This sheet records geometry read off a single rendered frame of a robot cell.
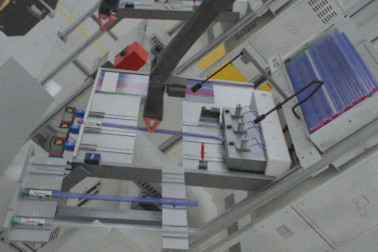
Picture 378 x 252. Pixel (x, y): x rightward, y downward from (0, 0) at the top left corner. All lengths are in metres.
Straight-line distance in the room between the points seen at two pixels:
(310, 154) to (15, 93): 1.10
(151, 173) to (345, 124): 0.67
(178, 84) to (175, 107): 1.66
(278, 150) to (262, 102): 0.33
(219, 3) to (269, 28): 1.73
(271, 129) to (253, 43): 1.26
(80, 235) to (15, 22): 0.67
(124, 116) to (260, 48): 1.34
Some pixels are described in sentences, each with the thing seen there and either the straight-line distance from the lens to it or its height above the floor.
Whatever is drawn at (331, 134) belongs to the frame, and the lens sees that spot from 1.76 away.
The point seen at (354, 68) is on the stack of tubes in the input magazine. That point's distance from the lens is 1.92.
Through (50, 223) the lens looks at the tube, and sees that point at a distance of 1.48.
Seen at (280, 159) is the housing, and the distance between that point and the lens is 1.84.
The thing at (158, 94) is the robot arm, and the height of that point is 1.09.
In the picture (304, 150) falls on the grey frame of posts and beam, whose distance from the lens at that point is 1.80.
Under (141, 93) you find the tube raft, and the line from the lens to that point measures 2.22.
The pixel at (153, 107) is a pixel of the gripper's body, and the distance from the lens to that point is 1.74.
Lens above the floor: 1.71
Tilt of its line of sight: 19 degrees down
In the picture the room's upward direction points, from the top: 54 degrees clockwise
